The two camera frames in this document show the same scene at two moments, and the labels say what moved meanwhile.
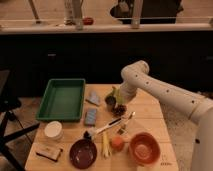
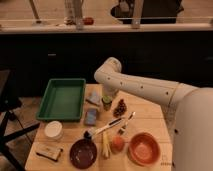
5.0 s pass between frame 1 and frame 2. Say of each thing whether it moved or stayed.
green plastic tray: stayed
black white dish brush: stayed
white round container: stayed
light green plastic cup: moved
